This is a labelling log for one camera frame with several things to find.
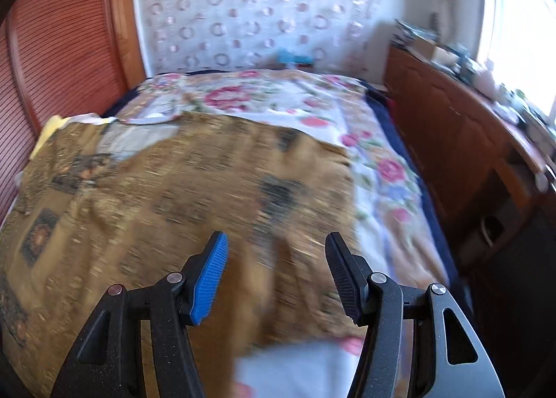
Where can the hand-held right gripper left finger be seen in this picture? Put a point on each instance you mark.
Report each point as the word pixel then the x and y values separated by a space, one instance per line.
pixel 210 280

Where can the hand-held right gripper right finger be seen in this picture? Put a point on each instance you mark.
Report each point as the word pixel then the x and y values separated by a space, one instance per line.
pixel 345 280

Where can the brown patterned cloth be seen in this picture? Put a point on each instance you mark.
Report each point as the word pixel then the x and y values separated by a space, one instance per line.
pixel 173 207

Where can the floral blanket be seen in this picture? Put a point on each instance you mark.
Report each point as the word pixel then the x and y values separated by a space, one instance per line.
pixel 382 189

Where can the brown wooden cabinet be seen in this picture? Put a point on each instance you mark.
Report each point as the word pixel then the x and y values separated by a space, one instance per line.
pixel 451 129

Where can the yellow cloth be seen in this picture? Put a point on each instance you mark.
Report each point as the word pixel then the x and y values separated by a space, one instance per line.
pixel 47 133

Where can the blue box behind bed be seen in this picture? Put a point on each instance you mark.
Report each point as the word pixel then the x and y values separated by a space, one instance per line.
pixel 294 58

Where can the cardboard box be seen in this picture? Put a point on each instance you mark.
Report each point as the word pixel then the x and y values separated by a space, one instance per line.
pixel 428 50

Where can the clutter of small items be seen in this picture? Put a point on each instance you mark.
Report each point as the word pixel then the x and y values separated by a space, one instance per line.
pixel 499 89

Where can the pile of papers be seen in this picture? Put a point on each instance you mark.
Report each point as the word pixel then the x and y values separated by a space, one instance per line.
pixel 412 31

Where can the red wooden headboard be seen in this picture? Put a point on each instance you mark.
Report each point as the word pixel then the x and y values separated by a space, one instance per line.
pixel 56 55

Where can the sheer circle-patterned curtain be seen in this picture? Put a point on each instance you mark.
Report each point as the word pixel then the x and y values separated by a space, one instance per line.
pixel 260 11

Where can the window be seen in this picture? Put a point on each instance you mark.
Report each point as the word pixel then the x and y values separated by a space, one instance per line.
pixel 525 24

